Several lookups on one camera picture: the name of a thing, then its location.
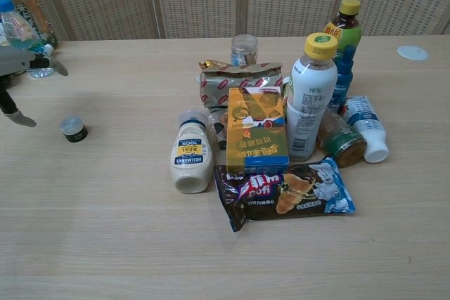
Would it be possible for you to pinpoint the green-labelled amber glass jar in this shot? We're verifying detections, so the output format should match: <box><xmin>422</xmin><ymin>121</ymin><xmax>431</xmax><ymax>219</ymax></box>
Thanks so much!
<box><xmin>317</xmin><ymin>107</ymin><xmax>368</xmax><ymax>169</ymax></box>

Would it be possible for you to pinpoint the white bottle yellow cap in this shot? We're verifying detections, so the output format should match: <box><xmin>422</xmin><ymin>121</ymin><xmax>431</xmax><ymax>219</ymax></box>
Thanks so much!
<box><xmin>285</xmin><ymin>32</ymin><xmax>339</xmax><ymax>162</ymax></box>

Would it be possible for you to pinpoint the Hellmann's mayonnaise squeeze bottle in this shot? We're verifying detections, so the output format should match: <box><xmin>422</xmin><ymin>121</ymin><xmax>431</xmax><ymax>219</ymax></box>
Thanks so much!
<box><xmin>169</xmin><ymin>108</ymin><xmax>214</xmax><ymax>195</ymax></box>

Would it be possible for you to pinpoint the small silver-lidded black jar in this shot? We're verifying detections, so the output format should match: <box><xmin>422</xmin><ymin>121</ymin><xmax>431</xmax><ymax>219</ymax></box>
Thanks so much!
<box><xmin>59</xmin><ymin>115</ymin><xmax>89</xmax><ymax>143</ymax></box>

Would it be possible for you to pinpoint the white blue-labelled bottle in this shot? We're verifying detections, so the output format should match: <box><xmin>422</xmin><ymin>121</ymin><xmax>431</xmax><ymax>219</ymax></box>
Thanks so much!
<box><xmin>342</xmin><ymin>95</ymin><xmax>390</xmax><ymax>164</ymax></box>

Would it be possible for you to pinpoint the clear plastic jar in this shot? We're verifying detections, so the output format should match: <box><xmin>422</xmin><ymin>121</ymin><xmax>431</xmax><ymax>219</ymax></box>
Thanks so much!
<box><xmin>231</xmin><ymin>34</ymin><xmax>259</xmax><ymax>67</ymax></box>

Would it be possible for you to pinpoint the blue-capped clear drink bottle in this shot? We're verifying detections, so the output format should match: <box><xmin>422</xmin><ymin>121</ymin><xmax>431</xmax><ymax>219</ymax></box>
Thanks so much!
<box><xmin>0</xmin><ymin>0</ymin><xmax>56</xmax><ymax>79</ymax></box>

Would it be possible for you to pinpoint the olive red-patterned snack bag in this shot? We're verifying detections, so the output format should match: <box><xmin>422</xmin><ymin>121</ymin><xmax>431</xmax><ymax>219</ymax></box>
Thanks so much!
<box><xmin>194</xmin><ymin>60</ymin><xmax>284</xmax><ymax>110</ymax></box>

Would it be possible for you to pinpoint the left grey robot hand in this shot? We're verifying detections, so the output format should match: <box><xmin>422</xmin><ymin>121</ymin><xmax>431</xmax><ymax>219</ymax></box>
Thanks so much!
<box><xmin>0</xmin><ymin>45</ymin><xmax>70</xmax><ymax>129</ymax></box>

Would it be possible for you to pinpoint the blue plastic bottle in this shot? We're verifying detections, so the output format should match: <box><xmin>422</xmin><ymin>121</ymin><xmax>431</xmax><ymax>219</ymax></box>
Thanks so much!
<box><xmin>328</xmin><ymin>45</ymin><xmax>354</xmax><ymax>115</ymax></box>

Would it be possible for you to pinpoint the yellow snack box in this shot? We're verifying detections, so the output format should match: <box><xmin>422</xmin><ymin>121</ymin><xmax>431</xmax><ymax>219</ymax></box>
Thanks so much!
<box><xmin>226</xmin><ymin>85</ymin><xmax>290</xmax><ymax>176</ymax></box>

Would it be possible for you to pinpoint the green tea bottle yellow cap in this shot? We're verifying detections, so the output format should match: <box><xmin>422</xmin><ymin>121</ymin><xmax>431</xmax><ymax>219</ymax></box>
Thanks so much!
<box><xmin>323</xmin><ymin>0</ymin><xmax>363</xmax><ymax>59</ymax></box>

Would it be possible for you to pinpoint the clear wrapped dark snack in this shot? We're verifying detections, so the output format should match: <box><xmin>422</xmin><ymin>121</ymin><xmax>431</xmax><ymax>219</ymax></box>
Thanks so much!
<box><xmin>208</xmin><ymin>109</ymin><xmax>230</xmax><ymax>152</ymax></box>

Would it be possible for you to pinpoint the green-labelled tea bottle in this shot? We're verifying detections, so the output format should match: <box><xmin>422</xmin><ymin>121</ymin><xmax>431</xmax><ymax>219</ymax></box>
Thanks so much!
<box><xmin>0</xmin><ymin>0</ymin><xmax>59</xmax><ymax>50</ymax></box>

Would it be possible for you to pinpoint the Dofi chocolate bread packet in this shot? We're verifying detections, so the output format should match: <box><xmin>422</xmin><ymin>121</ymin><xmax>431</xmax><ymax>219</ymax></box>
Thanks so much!
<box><xmin>213</xmin><ymin>156</ymin><xmax>356</xmax><ymax>233</ymax></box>

